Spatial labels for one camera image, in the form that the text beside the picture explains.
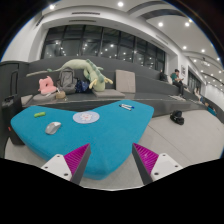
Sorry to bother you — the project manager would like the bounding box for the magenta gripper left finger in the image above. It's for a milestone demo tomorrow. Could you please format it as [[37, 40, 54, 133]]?
[[42, 144, 91, 185]]

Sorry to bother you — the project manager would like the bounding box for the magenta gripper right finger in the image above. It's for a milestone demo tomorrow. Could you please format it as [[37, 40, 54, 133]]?
[[132, 143, 182, 185]]

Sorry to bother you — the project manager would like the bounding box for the grey computer mouse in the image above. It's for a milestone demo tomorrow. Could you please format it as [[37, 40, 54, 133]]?
[[45, 122, 61, 135]]

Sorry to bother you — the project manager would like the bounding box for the round white mouse pad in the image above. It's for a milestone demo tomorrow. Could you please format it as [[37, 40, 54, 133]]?
[[73, 111, 100, 124]]

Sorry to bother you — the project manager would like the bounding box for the teal felt table cover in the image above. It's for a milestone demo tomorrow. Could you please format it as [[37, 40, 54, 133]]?
[[11, 100, 154, 180]]

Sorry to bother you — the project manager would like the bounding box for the black bag on floor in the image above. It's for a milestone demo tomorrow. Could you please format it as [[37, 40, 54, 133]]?
[[170, 110, 184, 125]]

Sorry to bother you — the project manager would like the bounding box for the small green toy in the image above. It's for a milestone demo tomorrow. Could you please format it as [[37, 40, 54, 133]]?
[[34, 112, 46, 118]]

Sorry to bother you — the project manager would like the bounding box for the blue white marker pen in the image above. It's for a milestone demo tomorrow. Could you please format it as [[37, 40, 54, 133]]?
[[121, 104, 135, 109]]

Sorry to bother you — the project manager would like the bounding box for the small tan basket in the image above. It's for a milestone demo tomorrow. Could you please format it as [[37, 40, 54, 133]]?
[[56, 91, 66, 99]]

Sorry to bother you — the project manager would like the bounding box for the dark blue bag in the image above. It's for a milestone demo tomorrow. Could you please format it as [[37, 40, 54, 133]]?
[[75, 80, 89, 93]]

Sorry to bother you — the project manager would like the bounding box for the grey flat seat cushion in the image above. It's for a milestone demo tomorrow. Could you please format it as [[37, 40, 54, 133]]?
[[93, 89, 125, 98]]

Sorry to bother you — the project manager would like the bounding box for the grey backpack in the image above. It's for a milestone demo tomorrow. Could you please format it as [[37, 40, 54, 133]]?
[[57, 67, 77, 94]]

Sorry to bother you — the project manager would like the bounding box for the pink plush toy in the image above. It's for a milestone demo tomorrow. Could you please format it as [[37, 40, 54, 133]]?
[[38, 76, 56, 95]]

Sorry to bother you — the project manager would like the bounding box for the grey square back cushion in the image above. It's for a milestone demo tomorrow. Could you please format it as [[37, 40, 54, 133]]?
[[116, 70, 136, 93]]

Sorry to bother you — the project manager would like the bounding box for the seated person in green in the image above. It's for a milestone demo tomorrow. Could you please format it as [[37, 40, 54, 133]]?
[[170, 69, 184, 97]]

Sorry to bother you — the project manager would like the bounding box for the green dragon plush toy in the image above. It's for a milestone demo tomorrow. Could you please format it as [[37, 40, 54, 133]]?
[[25, 58, 114, 93]]

